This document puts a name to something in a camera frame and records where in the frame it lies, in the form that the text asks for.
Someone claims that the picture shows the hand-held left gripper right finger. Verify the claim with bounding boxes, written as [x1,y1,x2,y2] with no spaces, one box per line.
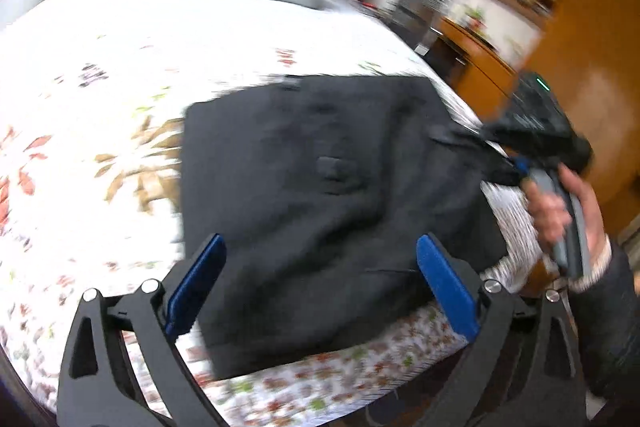
[416,233,586,427]

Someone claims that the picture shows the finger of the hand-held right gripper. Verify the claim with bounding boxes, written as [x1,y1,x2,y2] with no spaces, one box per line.
[492,154,533,188]

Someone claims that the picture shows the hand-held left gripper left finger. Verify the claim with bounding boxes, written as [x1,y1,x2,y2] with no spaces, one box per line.
[56,233,228,427]

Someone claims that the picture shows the black pants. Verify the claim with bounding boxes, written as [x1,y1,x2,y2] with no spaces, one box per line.
[180,74,523,380]

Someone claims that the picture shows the person's right forearm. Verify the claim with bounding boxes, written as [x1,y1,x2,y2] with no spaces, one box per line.
[564,234,640,404]

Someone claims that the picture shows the person's right hand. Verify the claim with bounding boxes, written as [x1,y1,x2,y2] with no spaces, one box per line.
[524,164,614,270]

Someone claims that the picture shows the wooden desk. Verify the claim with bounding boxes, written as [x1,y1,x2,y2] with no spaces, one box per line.
[427,17,526,112]

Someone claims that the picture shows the black mesh office chair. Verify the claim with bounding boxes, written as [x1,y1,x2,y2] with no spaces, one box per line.
[385,0,456,55]

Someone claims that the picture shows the floral quilted bedspread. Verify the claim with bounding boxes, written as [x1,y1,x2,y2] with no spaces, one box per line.
[0,0,551,427]

